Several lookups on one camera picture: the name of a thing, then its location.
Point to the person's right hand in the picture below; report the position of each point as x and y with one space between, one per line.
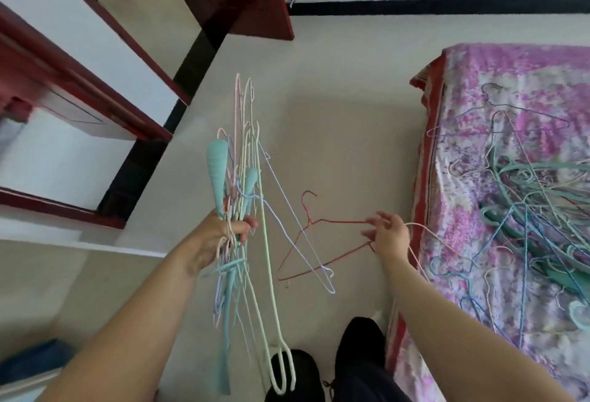
392 236

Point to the person's left hand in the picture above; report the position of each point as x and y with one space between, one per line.
209 243

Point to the person's left thumb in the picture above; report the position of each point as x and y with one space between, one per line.
244 225

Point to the person's right thumb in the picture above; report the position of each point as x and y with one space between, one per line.
367 234

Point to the bunch of pastel clothes hangers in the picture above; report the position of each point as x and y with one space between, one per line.
216 171

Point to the person's left forearm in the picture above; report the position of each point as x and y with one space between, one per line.
124 323

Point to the person's right forearm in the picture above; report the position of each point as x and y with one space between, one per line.
451 328

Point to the red patterned mattress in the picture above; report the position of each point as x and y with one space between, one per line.
422 157

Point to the person's right leg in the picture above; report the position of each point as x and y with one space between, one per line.
364 355

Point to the person's leg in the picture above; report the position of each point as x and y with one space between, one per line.
299 376
364 355

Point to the person's left leg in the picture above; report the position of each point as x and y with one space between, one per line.
299 376

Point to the pile of tangled clothes hangers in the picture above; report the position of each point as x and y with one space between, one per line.
530 222

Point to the pink floral bedsheet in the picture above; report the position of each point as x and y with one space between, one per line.
470 93

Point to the blue cloth bundle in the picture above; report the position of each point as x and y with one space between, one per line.
34 360

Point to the dark red wooden wardrobe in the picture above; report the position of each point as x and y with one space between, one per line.
41 65

